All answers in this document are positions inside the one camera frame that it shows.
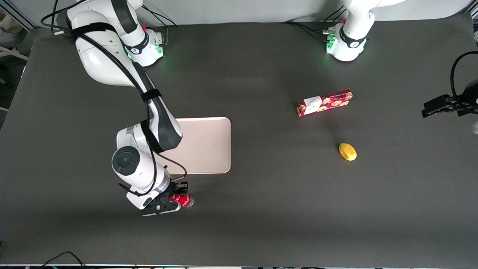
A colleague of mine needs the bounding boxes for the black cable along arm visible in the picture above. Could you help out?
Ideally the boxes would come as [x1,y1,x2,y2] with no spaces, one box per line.
[40,0,187,197]

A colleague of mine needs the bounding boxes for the dark grey table mat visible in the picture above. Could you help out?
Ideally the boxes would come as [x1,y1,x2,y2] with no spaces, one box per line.
[0,13,478,268]

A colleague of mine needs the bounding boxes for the red cookie box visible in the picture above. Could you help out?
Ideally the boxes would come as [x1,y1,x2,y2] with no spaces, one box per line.
[297,88,353,117]

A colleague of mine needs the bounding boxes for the black left arm base cables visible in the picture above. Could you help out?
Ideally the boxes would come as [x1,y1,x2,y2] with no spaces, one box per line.
[283,6,350,43]

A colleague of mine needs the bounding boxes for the white rectangular tray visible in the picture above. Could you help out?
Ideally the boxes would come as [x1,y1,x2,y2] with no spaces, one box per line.
[160,117,232,175]

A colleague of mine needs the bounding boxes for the black arm base cables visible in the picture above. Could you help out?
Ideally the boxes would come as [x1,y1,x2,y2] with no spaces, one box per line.
[283,6,350,43]
[143,8,179,47]

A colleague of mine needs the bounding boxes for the black right arm base cables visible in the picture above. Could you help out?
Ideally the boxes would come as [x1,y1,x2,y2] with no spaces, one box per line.
[143,8,179,47]

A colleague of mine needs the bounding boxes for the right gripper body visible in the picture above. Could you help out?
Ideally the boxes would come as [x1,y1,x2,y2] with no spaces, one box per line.
[127,182,180,212]

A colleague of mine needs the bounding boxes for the red coke bottle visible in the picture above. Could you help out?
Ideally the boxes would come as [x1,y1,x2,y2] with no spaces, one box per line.
[170,192,195,208]

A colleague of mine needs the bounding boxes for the black looped wrist cable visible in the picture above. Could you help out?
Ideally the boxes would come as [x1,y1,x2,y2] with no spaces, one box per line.
[450,51,478,102]

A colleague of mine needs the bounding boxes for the black thin floor cable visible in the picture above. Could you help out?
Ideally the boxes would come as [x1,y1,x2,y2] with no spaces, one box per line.
[37,251,87,269]

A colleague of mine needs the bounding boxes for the aluminium frame rail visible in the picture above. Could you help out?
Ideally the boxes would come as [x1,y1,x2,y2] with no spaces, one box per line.
[0,0,38,32]

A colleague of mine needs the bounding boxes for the yellow lemon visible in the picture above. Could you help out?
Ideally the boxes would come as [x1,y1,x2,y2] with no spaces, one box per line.
[339,143,357,161]

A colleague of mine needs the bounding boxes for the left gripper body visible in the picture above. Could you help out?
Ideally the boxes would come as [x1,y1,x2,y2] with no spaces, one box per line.
[453,79,478,116]

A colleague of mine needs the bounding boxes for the white bar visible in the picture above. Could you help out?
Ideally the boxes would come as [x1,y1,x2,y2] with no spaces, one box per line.
[0,46,29,61]

